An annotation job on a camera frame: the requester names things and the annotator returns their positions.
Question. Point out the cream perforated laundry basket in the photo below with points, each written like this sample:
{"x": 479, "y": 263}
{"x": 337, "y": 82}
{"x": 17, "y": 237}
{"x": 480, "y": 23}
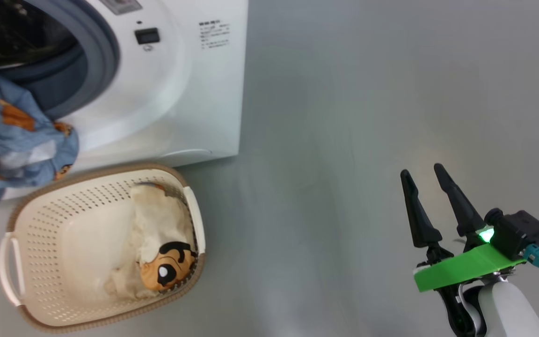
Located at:
{"x": 77, "y": 243}

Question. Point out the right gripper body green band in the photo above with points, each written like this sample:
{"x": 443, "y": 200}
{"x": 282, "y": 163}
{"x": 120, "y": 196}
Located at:
{"x": 461, "y": 269}

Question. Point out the grey rubber door gasket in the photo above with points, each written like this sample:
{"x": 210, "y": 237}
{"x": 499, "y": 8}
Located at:
{"x": 96, "y": 51}

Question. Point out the white washing machine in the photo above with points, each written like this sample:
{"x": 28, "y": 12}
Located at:
{"x": 180, "y": 103}

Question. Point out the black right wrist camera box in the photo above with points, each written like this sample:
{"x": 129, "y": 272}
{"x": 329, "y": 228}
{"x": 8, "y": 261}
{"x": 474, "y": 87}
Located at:
{"x": 520, "y": 231}

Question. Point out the QR code sticker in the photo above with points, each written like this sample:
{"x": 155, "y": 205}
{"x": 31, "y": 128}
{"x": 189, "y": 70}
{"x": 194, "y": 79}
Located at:
{"x": 120, "y": 5}

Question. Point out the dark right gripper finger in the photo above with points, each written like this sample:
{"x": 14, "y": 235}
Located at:
{"x": 461, "y": 210}
{"x": 419, "y": 220}

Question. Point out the blue patterned garment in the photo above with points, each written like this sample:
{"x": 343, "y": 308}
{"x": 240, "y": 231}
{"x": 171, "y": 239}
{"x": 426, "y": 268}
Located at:
{"x": 17, "y": 131}

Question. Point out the steel perforated washer drum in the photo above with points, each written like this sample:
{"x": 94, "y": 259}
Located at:
{"x": 17, "y": 32}

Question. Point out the cream garment with cartoon face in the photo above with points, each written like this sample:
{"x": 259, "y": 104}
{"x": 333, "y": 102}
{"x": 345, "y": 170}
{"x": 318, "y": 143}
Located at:
{"x": 162, "y": 234}

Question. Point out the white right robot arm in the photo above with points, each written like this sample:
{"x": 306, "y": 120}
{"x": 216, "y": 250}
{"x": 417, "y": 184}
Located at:
{"x": 508, "y": 313}

